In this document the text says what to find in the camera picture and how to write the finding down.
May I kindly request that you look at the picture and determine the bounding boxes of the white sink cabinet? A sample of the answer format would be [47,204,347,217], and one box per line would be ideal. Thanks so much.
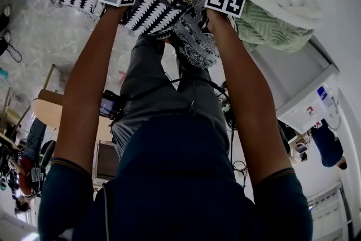
[250,34,343,135]

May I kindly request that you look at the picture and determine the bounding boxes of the person's left forearm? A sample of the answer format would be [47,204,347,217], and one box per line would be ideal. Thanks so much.
[52,5,130,173]

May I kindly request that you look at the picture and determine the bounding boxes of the blue white bottle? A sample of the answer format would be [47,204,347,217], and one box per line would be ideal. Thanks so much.
[315,85,330,102]

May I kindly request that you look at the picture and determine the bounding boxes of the grey fringed woven blanket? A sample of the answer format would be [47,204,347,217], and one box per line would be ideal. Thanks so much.
[164,6,221,71]

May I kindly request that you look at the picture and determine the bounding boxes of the black body cable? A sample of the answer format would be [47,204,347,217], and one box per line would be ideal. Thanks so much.
[124,77,236,133]

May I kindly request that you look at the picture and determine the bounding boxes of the person's teal shirt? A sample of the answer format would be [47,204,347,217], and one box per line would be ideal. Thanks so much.
[37,115,314,241]

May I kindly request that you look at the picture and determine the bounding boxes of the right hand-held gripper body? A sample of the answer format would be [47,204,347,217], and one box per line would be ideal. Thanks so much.
[197,0,246,35]

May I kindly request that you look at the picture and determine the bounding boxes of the wooden coffee table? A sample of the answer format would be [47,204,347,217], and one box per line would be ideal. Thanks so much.
[30,64,120,141]

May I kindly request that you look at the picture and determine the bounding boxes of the small black monitor device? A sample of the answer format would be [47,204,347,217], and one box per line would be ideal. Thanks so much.
[99,89,123,120]

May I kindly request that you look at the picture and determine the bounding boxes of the green knitted blanket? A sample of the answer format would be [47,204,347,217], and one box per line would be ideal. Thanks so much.
[235,1,316,54]

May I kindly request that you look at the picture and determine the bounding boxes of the dark wooden desk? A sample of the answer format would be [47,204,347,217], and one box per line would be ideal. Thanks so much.
[94,140,121,182]

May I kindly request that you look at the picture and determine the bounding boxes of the person's grey trousers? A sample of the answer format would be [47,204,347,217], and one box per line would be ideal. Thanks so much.
[111,33,231,159]

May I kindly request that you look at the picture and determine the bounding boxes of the person's right forearm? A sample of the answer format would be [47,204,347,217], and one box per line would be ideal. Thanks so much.
[206,8,293,187]

